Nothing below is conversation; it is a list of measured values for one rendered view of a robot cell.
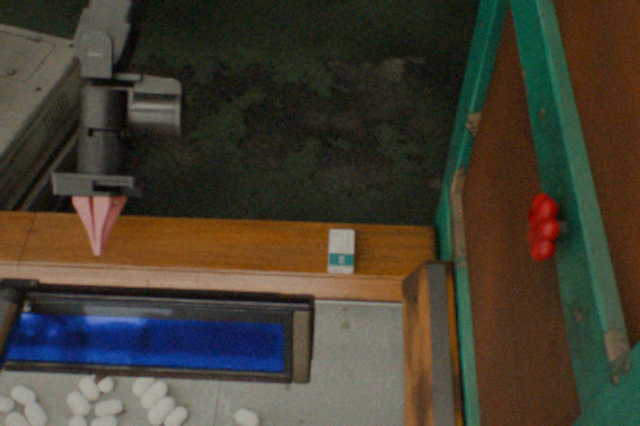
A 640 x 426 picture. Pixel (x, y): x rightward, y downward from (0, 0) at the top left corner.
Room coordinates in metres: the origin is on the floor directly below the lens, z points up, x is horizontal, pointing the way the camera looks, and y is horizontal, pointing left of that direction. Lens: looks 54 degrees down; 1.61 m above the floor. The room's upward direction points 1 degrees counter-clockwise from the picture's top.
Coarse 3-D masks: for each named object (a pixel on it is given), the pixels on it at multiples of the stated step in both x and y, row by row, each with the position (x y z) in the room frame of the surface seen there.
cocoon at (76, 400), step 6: (72, 396) 0.34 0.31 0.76; (78, 396) 0.34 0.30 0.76; (84, 396) 0.35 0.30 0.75; (72, 402) 0.34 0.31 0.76; (78, 402) 0.34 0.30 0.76; (84, 402) 0.34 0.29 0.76; (72, 408) 0.33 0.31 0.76; (78, 408) 0.33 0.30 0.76; (84, 408) 0.33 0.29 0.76; (90, 408) 0.33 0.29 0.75; (78, 414) 0.32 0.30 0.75; (84, 414) 0.32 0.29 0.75
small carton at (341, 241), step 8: (336, 232) 0.57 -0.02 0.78; (344, 232) 0.57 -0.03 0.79; (352, 232) 0.57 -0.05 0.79; (336, 240) 0.56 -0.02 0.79; (344, 240) 0.56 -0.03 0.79; (352, 240) 0.56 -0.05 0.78; (328, 248) 0.54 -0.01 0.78; (336, 248) 0.54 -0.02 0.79; (344, 248) 0.54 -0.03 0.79; (352, 248) 0.54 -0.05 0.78; (328, 256) 0.53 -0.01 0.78; (336, 256) 0.53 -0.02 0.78; (344, 256) 0.53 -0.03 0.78; (352, 256) 0.53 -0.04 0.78; (328, 264) 0.52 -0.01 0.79; (336, 264) 0.52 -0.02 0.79; (344, 264) 0.52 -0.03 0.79; (352, 264) 0.52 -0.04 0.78; (328, 272) 0.52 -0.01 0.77; (336, 272) 0.52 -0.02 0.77; (344, 272) 0.52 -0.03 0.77; (352, 272) 0.51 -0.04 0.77
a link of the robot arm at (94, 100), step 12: (96, 84) 0.65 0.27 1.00; (108, 84) 0.65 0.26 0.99; (120, 84) 0.65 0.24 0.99; (132, 84) 0.65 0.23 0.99; (84, 96) 0.62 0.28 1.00; (96, 96) 0.62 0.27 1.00; (108, 96) 0.62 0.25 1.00; (120, 96) 0.63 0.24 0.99; (132, 96) 0.63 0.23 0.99; (84, 108) 0.61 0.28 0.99; (96, 108) 0.61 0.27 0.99; (108, 108) 0.61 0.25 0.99; (120, 108) 0.62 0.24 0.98; (84, 120) 0.60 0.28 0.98; (96, 120) 0.60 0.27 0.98; (108, 120) 0.60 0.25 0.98; (120, 120) 0.61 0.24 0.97; (96, 132) 0.59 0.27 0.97
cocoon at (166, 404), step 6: (162, 402) 0.34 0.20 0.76; (168, 402) 0.34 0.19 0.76; (156, 408) 0.33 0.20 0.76; (162, 408) 0.33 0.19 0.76; (168, 408) 0.33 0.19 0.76; (150, 414) 0.32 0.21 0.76; (156, 414) 0.32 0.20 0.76; (162, 414) 0.32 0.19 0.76; (168, 414) 0.32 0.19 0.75; (150, 420) 0.31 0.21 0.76; (156, 420) 0.31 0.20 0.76; (162, 420) 0.32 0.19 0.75
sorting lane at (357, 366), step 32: (320, 320) 0.46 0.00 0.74; (352, 320) 0.46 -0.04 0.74; (384, 320) 0.46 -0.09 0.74; (320, 352) 0.41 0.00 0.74; (352, 352) 0.41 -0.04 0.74; (384, 352) 0.41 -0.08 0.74; (0, 384) 0.37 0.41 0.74; (32, 384) 0.37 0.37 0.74; (64, 384) 0.37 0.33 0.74; (128, 384) 0.37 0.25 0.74; (192, 384) 0.37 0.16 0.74; (224, 384) 0.37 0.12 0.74; (256, 384) 0.37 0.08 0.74; (288, 384) 0.37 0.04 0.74; (320, 384) 0.37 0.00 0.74; (352, 384) 0.37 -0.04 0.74; (384, 384) 0.36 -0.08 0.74; (0, 416) 0.33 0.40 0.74; (64, 416) 0.33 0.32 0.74; (96, 416) 0.33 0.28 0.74; (128, 416) 0.33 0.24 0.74; (192, 416) 0.32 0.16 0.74; (224, 416) 0.32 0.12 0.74; (288, 416) 0.32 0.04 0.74; (320, 416) 0.32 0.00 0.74; (352, 416) 0.32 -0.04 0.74; (384, 416) 0.32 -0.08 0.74
